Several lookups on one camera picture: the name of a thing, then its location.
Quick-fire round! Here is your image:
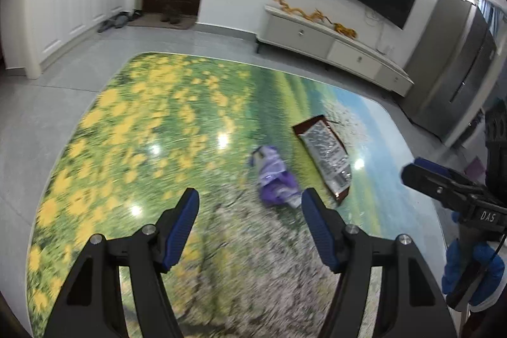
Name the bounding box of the person's right hand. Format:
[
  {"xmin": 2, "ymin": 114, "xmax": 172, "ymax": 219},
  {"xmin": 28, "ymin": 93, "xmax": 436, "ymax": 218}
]
[{"xmin": 441, "ymin": 238, "xmax": 505, "ymax": 309}]

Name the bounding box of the golden dragon ornament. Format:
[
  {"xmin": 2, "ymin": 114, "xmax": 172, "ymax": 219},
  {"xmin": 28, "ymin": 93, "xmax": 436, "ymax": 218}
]
[
  {"xmin": 304, "ymin": 9, "xmax": 334, "ymax": 24},
  {"xmin": 334, "ymin": 23, "xmax": 358, "ymax": 39},
  {"xmin": 274, "ymin": 0, "xmax": 306, "ymax": 16}
]

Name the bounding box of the brown doormat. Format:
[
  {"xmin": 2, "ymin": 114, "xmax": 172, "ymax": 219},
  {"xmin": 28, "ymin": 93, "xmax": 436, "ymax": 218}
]
[{"xmin": 127, "ymin": 14, "xmax": 197, "ymax": 31}]

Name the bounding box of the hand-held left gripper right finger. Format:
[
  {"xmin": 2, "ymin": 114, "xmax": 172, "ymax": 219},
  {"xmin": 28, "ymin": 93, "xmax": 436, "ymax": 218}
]
[{"xmin": 301, "ymin": 188, "xmax": 459, "ymax": 338}]

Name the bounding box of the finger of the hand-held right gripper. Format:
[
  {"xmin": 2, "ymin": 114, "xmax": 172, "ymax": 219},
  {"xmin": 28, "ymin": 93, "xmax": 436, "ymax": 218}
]
[
  {"xmin": 413, "ymin": 157, "xmax": 489, "ymax": 197},
  {"xmin": 400, "ymin": 163, "xmax": 477, "ymax": 214}
]

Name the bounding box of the television cable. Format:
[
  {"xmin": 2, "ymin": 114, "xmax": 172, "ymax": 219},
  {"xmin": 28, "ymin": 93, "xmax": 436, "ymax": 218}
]
[{"xmin": 365, "ymin": 6, "xmax": 388, "ymax": 54}]

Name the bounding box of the grey refrigerator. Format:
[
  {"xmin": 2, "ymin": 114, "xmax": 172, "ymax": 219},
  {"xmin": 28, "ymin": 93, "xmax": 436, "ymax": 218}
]
[{"xmin": 398, "ymin": 0, "xmax": 498, "ymax": 149}]

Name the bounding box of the white television cabinet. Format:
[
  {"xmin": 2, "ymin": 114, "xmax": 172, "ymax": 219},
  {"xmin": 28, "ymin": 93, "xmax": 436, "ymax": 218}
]
[{"xmin": 255, "ymin": 4, "xmax": 415, "ymax": 98}]

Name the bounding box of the purple wrapper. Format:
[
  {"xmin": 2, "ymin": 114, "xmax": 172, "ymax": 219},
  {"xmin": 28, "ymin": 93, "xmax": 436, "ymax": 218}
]
[{"xmin": 249, "ymin": 145, "xmax": 302, "ymax": 209}]

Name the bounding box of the white shoe cabinet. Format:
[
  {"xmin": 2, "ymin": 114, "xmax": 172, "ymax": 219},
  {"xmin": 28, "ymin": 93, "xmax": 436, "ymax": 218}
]
[{"xmin": 0, "ymin": 0, "xmax": 132, "ymax": 80}]

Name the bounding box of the brown and silver wrapper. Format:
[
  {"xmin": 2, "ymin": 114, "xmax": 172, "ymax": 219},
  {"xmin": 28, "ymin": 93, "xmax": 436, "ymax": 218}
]
[{"xmin": 292, "ymin": 115, "xmax": 353, "ymax": 207}]

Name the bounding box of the blue striped curtain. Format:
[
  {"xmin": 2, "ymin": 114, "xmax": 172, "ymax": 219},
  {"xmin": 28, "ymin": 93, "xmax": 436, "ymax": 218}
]
[{"xmin": 474, "ymin": 0, "xmax": 507, "ymax": 35}]

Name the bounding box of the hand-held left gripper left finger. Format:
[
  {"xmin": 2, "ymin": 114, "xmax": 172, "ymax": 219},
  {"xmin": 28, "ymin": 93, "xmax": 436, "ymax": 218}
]
[{"xmin": 43, "ymin": 188, "xmax": 200, "ymax": 338}]

